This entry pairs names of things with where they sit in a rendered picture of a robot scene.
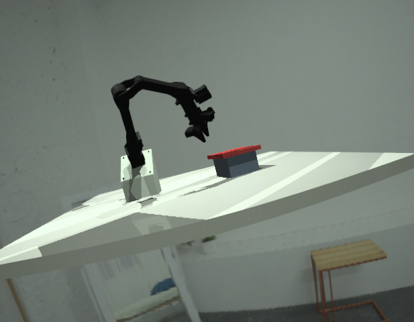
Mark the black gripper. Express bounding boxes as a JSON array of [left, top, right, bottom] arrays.
[[184, 107, 209, 142]]

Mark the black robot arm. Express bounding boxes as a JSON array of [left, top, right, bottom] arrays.
[[111, 75, 215, 169]]

